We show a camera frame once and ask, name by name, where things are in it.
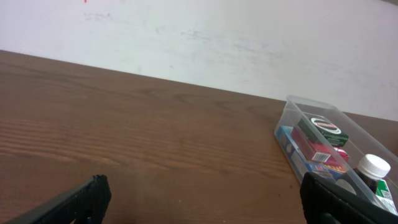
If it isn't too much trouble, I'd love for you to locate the dark bottle white cap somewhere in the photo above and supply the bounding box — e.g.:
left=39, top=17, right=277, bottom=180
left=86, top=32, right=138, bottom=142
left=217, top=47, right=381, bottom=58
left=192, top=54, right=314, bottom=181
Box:
left=354, top=154, right=391, bottom=194

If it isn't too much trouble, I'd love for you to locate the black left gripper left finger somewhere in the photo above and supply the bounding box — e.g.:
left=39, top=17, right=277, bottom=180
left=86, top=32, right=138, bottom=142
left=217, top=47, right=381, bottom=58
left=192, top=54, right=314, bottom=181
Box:
left=8, top=175, right=111, bottom=224

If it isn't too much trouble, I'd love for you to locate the red medicine box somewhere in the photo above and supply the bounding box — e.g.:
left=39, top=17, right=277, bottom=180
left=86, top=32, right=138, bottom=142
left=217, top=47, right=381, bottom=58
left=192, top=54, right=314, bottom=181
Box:
left=292, top=126, right=349, bottom=166

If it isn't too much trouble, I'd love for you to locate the clear plastic container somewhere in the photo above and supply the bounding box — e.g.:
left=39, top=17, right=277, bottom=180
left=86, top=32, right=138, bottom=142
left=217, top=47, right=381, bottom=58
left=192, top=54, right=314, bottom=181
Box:
left=274, top=96, right=397, bottom=212

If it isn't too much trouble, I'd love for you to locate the blue Kool Fever box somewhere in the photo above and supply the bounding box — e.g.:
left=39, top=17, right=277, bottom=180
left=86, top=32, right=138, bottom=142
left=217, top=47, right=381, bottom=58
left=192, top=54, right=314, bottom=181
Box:
left=275, top=126, right=346, bottom=183

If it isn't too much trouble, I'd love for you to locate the green round tin box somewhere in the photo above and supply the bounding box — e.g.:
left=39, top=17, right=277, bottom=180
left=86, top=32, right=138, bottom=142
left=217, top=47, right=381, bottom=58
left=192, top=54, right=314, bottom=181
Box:
left=298, top=116, right=349, bottom=147

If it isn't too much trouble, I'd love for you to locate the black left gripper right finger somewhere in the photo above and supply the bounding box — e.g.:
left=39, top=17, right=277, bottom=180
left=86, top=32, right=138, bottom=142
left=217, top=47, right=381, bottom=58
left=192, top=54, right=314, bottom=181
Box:
left=300, top=172, right=397, bottom=224

